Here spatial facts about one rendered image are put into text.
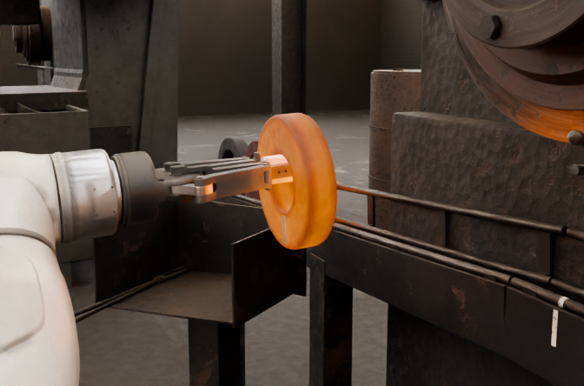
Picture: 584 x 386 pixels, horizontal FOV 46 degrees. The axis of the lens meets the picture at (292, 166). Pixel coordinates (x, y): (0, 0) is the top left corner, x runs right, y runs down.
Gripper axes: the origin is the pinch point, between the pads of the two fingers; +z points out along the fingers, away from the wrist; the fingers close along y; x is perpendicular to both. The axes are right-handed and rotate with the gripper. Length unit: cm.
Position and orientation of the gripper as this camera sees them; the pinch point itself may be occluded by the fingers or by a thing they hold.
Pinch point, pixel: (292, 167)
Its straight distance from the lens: 78.8
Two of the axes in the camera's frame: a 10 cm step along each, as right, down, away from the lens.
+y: 4.3, 1.4, -8.9
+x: -0.5, -9.8, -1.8
